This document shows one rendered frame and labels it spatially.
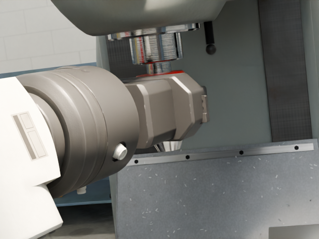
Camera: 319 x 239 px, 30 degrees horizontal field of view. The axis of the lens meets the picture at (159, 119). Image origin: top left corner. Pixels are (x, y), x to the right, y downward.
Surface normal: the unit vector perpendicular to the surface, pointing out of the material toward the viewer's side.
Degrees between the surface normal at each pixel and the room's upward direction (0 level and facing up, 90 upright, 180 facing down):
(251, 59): 90
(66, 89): 45
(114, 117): 82
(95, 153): 109
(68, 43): 90
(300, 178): 63
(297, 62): 90
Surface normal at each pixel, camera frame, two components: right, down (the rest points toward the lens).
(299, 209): -0.21, -0.33
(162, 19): 0.16, 0.90
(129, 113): 0.83, -0.18
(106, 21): -0.24, 0.81
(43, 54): -0.18, 0.15
